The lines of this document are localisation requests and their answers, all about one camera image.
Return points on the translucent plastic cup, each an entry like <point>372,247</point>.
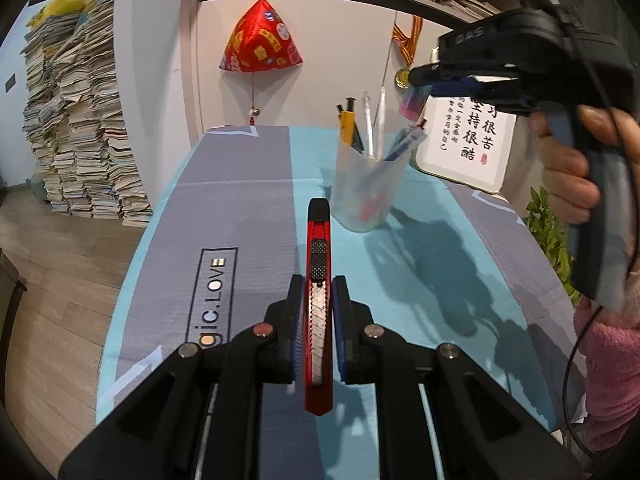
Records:
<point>360,185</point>

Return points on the red pyramid hanging ornament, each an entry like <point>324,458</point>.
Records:
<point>260,40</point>

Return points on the wide stack of books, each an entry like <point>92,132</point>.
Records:
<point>465,5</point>

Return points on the grey sofa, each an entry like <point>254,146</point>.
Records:
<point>7,300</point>

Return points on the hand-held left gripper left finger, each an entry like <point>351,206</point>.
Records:
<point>298,330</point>

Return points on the medal with striped ribbon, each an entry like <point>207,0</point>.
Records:
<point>401,77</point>

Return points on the green potted plant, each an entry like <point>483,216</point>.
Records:
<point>545,225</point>

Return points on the yellow plush toy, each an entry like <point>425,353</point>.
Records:
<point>65,5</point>

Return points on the grey and teal printed tablecloth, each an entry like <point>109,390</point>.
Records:
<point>240,210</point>

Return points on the red utility knife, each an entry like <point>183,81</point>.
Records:
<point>318,230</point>

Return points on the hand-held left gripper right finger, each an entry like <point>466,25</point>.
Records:
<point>339,330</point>

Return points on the yellow and black pen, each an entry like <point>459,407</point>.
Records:
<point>346,125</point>

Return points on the dark wall switch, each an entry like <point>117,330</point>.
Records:
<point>9,83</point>

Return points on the framed calligraphy sign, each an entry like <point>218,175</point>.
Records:
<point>470,160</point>

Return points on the tall stack of papers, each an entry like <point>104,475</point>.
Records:
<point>85,135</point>

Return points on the blue clear pen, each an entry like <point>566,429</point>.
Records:
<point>407,140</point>

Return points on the small pink stationery tool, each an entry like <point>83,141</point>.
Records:
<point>412,102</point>

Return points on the person's right hand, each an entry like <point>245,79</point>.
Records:
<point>565,180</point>

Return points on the person's right forearm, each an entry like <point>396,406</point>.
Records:
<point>615,360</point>

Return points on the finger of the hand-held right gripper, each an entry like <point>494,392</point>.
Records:
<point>425,75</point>
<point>455,88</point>

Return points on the white pen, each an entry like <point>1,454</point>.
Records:
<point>381,110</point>

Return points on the grey bookshelf cabinet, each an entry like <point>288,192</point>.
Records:
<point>325,50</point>

